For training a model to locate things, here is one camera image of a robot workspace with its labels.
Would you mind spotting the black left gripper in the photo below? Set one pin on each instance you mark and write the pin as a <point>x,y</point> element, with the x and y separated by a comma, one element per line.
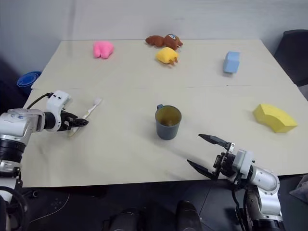
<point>64,120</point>

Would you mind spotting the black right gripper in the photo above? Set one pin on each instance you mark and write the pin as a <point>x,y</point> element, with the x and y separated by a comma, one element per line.
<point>225,164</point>

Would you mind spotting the white toothbrush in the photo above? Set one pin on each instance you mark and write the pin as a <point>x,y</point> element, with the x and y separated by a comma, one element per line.
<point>92,108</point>

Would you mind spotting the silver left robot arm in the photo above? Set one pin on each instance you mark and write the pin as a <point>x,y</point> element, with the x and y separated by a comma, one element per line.
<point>16,122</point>

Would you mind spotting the grey-blue plastic mug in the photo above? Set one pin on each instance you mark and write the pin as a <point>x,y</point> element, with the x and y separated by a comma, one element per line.
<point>167,130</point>

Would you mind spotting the dark rounded shape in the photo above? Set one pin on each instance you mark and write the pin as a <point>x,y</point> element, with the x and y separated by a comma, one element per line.
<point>126,220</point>
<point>188,216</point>

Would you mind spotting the blue plastic basin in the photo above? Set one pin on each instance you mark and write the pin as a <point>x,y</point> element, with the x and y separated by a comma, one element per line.
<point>27,79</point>

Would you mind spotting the yellow curved foam block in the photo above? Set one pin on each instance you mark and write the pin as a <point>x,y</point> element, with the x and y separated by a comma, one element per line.
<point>274,118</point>

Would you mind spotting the pink plush toy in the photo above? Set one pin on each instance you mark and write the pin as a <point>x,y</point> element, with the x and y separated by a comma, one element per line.
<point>103,49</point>

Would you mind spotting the light blue foam block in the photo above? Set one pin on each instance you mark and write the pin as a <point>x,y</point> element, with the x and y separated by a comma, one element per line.
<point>231,62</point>

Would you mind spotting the grey crumpled cloth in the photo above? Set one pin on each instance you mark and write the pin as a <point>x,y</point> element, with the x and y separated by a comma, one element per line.
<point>299,190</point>

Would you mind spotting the yellow plush toy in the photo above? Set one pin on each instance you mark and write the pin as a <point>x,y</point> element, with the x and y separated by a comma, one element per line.
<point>166,55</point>

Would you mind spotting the brown plush toy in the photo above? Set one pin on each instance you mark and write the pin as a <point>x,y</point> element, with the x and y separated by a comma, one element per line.
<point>163,41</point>

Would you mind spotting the black chair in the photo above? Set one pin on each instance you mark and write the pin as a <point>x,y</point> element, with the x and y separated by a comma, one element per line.
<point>294,55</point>

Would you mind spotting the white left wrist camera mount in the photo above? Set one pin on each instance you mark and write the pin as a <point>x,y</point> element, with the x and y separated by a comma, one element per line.
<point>56,101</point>

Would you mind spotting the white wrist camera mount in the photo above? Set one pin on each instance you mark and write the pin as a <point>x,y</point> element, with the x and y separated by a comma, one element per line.
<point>56,101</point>
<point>241,160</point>

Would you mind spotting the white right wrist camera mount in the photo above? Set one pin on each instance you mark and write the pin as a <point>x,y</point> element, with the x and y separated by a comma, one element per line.
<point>241,160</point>

